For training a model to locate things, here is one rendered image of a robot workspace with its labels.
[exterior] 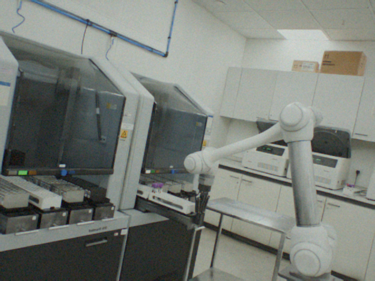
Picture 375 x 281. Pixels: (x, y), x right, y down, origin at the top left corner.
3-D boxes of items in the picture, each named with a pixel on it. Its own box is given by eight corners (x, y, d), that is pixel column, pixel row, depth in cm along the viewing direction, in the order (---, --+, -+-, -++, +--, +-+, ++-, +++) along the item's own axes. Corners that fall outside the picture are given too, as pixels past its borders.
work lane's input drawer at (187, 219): (105, 196, 235) (107, 183, 235) (120, 195, 247) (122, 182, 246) (193, 232, 194) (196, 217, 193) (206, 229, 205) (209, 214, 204)
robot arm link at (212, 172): (202, 171, 206) (192, 172, 195) (208, 145, 205) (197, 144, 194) (219, 175, 201) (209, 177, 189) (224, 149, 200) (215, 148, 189)
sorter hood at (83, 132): (-47, 151, 175) (-27, 24, 172) (58, 155, 225) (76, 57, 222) (4, 177, 146) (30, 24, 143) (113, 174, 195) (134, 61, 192)
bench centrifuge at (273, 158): (239, 166, 441) (249, 116, 438) (260, 167, 491) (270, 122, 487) (281, 177, 408) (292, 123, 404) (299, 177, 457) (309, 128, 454)
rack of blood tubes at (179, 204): (147, 201, 216) (149, 191, 216) (157, 200, 224) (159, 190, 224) (186, 216, 199) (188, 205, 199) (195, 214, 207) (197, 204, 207)
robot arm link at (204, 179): (196, 172, 198) (194, 182, 198) (209, 176, 193) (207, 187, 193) (205, 172, 205) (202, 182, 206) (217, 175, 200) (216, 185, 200)
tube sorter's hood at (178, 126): (90, 156, 246) (106, 66, 242) (148, 158, 295) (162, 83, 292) (144, 174, 216) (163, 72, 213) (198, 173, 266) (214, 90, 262)
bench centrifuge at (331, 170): (284, 178, 406) (297, 120, 403) (301, 177, 457) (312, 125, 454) (335, 191, 375) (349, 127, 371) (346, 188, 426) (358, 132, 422)
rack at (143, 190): (113, 188, 234) (114, 178, 234) (123, 187, 243) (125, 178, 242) (145, 200, 217) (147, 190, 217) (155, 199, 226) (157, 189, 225)
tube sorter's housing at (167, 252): (16, 266, 268) (52, 55, 260) (101, 246, 337) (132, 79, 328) (110, 337, 207) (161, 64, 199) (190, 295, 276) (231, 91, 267)
